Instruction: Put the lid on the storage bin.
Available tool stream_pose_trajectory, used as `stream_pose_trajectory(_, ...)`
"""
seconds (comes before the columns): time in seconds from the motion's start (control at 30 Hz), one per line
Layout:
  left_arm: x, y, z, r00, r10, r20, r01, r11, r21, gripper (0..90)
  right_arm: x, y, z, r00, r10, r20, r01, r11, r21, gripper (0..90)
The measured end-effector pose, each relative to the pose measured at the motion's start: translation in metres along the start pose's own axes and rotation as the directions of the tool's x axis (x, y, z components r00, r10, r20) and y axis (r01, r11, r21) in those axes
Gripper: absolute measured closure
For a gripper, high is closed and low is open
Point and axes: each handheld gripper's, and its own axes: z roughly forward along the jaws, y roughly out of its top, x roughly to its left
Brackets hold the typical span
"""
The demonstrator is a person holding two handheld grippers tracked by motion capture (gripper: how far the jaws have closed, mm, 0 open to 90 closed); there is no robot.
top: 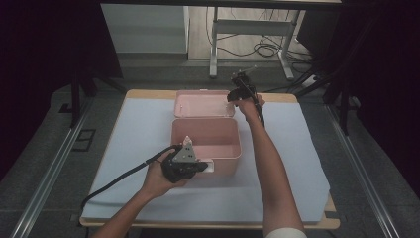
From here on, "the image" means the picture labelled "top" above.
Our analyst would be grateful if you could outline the white power strip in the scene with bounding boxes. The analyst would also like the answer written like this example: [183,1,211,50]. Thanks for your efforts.
[301,73,321,88]

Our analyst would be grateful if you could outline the pink storage box white handle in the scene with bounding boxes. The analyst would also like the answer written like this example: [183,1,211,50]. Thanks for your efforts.
[170,88,243,178]

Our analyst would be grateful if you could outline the white table mat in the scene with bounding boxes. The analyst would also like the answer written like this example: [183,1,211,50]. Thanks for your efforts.
[81,97,331,223]

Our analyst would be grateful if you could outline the person's left hand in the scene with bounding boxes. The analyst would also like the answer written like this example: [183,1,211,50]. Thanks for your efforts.
[141,150,189,199]

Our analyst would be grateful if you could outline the black floor cables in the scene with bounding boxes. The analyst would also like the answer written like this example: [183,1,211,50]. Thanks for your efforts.
[205,6,315,64]

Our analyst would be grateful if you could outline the dark curtain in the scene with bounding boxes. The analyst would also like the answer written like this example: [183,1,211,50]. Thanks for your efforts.
[0,0,124,181]
[330,0,420,199]

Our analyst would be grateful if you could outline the aluminium floor rail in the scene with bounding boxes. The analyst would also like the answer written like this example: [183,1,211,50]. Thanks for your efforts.
[325,103,401,238]
[9,98,95,238]

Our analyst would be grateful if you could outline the white metal desk frame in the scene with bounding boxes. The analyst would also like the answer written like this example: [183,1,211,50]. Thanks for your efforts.
[209,6,295,81]

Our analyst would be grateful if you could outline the black floor socket frame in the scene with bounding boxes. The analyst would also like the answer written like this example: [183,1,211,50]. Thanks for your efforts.
[71,128,97,153]

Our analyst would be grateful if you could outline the wooden table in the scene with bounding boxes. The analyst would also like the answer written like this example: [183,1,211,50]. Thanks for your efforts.
[78,88,341,231]

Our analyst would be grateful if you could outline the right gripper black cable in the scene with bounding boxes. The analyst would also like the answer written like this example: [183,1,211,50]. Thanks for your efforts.
[239,78,266,129]

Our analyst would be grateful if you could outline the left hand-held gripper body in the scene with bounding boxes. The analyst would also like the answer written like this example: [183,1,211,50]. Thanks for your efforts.
[160,142,201,184]

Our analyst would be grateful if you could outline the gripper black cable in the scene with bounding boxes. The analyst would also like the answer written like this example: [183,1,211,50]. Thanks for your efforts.
[239,78,266,129]
[81,144,183,210]

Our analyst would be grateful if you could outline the person's right hand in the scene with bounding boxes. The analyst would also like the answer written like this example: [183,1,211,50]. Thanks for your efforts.
[234,93,266,124]

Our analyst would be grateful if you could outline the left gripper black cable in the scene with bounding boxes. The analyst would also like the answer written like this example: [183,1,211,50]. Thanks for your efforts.
[81,144,183,210]

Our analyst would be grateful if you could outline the black metal stand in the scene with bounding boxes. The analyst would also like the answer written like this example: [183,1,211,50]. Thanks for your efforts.
[67,62,127,129]
[293,13,380,137]

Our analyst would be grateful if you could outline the white sleeve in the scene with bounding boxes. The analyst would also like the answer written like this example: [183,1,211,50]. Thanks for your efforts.
[264,227,309,238]

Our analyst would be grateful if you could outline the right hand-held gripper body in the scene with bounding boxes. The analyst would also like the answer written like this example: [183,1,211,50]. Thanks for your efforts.
[231,65,259,100]

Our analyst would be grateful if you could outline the white cabinet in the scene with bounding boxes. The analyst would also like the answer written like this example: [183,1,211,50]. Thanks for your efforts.
[101,3,190,55]

